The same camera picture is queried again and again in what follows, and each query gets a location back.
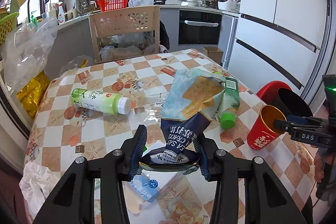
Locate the red paper cup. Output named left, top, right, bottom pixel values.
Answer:
left=247, top=105, right=286, bottom=150

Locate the small blue plastic packet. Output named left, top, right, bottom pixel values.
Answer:
left=122, top=174, right=161, bottom=214

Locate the green cap drink bottle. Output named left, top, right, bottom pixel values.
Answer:
left=218, top=77, right=240, bottom=130

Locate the white cap green bottle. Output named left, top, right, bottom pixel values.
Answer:
left=71, top=88, right=131, bottom=115

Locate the blue cracker bag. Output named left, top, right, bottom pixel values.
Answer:
left=139, top=68, right=226, bottom=172

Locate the black trash bin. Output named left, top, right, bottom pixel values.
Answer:
left=273, top=88, right=313, bottom=117

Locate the checkered floral tablecloth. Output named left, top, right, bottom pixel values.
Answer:
left=25, top=50, right=314, bottom=223

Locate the crumpled white tissue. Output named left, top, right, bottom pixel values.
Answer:
left=19, top=161, right=60, bottom=219

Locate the white refrigerator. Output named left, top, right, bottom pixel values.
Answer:
left=227, top=0, right=335, bottom=103

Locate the cardboard box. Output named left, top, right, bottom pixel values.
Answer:
left=203, top=47, right=223, bottom=65

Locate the gold foil bag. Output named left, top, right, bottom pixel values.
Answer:
left=17, top=70, right=50, bottom=120

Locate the black built-in oven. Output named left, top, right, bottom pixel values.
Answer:
left=178, top=10, right=222, bottom=45

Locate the white rice cooker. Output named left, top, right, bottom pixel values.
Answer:
left=218, top=0, right=241, bottom=14

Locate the black hanging cloth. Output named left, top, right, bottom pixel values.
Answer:
left=159, top=21, right=170, bottom=51

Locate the clear plastic bag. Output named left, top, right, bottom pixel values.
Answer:
left=1, top=16, right=58, bottom=94

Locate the white spray bottle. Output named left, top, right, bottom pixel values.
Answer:
left=58, top=2, right=66, bottom=25

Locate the red plastic basket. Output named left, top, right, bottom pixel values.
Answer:
left=97, top=0, right=128, bottom=12

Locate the green plastic basket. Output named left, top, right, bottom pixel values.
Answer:
left=0, top=12, right=19, bottom=46

